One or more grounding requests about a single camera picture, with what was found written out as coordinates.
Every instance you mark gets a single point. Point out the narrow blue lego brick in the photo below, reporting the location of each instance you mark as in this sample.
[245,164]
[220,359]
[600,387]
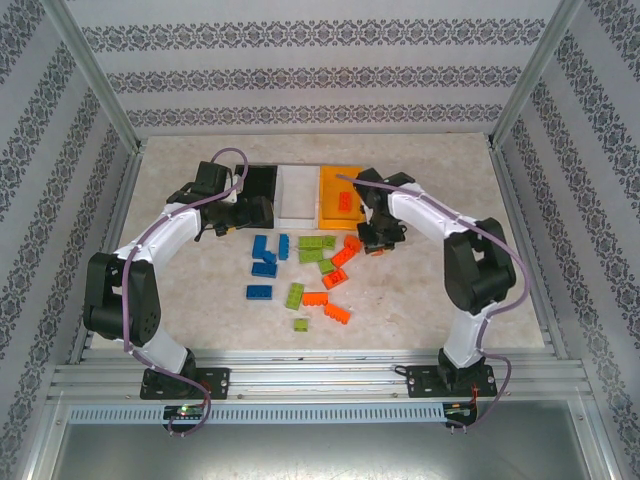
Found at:
[283,246]

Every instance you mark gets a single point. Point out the small blue lego brick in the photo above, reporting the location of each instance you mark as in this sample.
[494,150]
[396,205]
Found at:
[270,257]

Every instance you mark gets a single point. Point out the small green lego brick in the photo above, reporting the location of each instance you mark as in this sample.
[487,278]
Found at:
[328,242]
[301,325]
[327,266]

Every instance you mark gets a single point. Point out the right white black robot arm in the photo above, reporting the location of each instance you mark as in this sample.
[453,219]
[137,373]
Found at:
[425,210]

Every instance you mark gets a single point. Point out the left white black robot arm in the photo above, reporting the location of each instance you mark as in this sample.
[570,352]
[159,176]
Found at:
[165,235]

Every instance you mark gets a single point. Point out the black plastic container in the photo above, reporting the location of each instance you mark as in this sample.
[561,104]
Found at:
[260,180]

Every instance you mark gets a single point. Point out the white plastic container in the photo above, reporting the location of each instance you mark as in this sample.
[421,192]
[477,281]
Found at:
[298,195]

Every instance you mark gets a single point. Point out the orange plastic container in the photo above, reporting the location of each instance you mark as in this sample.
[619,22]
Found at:
[331,195]

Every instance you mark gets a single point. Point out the right small circuit board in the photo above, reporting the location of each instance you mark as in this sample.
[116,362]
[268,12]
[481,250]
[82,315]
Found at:
[459,409]

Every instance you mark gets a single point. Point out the small circuit board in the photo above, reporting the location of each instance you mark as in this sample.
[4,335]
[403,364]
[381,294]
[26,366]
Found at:
[459,409]
[184,411]

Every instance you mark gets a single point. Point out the left small circuit board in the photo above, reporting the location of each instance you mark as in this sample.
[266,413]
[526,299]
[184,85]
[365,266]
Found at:
[184,411]

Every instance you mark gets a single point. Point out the left aluminium side rail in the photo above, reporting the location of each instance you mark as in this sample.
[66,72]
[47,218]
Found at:
[117,215]

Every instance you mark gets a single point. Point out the aluminium side rail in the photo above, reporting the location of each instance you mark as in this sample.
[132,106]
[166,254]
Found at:
[520,235]
[117,215]

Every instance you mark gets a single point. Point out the right aluminium side rail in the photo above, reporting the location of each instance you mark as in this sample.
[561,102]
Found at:
[520,235]

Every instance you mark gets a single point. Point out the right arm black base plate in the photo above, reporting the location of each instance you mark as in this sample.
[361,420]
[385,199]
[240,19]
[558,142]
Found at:
[425,381]

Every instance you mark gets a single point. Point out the aluminium mounting rail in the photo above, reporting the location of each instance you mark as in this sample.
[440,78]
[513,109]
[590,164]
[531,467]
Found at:
[320,377]

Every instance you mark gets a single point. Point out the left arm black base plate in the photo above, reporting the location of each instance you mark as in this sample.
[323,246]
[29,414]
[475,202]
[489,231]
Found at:
[220,382]

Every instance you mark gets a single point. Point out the left aluminium frame post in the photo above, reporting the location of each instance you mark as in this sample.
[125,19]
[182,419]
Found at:
[90,70]

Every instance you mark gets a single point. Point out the aluminium frame post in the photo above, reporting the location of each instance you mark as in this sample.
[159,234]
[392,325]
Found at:
[90,70]
[535,70]

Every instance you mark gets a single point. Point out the right aluminium frame post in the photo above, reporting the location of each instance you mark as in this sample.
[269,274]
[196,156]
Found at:
[535,70]

